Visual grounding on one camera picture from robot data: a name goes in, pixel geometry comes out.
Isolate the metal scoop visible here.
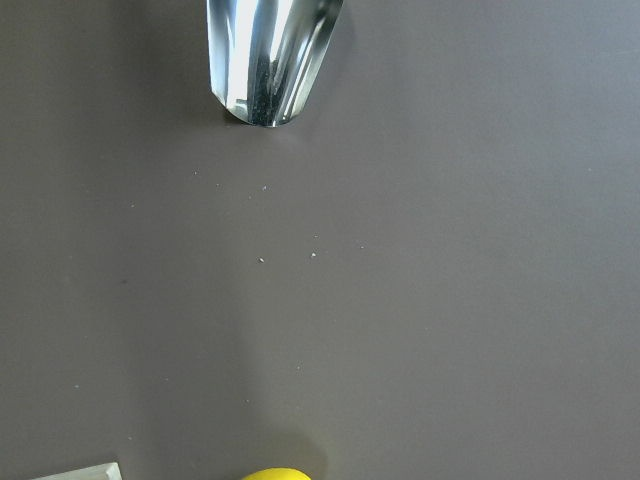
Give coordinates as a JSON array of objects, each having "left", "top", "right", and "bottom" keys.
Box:
[{"left": 206, "top": 0, "right": 343, "bottom": 128}]

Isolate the yellow lemon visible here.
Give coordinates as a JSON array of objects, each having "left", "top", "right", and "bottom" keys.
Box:
[{"left": 242, "top": 467, "right": 311, "bottom": 480}]

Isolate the wooden cutting board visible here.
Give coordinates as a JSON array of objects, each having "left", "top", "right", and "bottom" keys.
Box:
[{"left": 33, "top": 462, "right": 122, "bottom": 480}]

